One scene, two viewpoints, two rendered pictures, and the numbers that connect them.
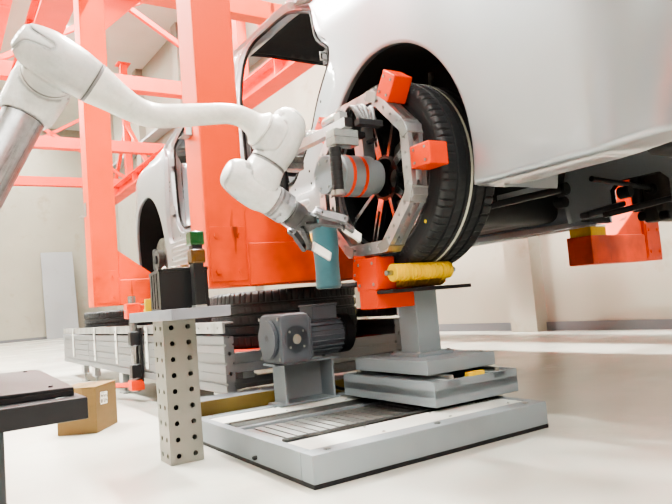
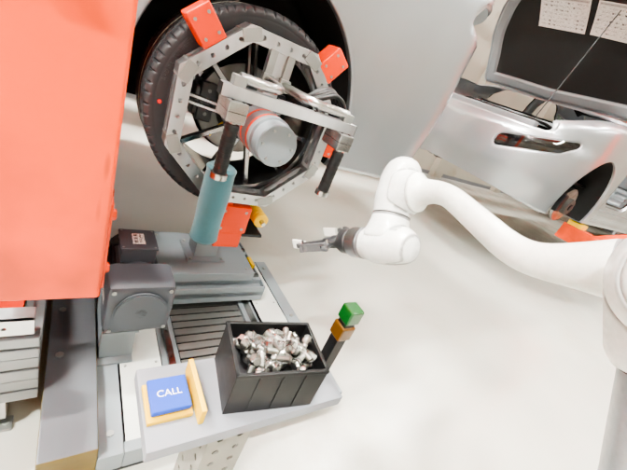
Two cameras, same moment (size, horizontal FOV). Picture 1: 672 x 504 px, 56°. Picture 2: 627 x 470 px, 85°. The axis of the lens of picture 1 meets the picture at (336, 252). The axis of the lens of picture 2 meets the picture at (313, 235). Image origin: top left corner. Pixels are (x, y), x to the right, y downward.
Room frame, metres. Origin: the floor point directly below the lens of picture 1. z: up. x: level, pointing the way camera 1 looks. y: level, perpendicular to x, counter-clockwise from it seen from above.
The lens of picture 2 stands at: (1.97, 1.02, 1.09)
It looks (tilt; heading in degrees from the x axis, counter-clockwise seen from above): 25 degrees down; 263
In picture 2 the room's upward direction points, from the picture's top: 23 degrees clockwise
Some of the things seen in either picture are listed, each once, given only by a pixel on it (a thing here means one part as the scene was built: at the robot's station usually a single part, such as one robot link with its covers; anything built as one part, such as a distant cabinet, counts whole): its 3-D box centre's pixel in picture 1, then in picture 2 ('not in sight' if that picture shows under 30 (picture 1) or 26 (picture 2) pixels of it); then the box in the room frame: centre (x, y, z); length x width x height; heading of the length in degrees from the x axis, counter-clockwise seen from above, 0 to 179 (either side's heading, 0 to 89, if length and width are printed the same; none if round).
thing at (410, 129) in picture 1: (367, 177); (257, 127); (2.14, -0.13, 0.85); 0.54 x 0.07 x 0.54; 33
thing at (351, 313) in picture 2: (195, 238); (351, 313); (1.74, 0.39, 0.64); 0.04 x 0.04 x 0.04; 33
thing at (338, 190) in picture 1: (336, 170); (329, 172); (1.87, -0.02, 0.83); 0.04 x 0.04 x 0.16
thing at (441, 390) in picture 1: (426, 381); (199, 269); (2.23, -0.28, 0.13); 0.50 x 0.36 x 0.10; 33
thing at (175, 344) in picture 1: (178, 389); (209, 450); (1.93, 0.51, 0.21); 0.10 x 0.10 x 0.42; 33
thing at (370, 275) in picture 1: (385, 282); (225, 216); (2.16, -0.16, 0.48); 0.16 x 0.12 x 0.17; 123
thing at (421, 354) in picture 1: (419, 326); (206, 233); (2.24, -0.27, 0.32); 0.40 x 0.30 x 0.28; 33
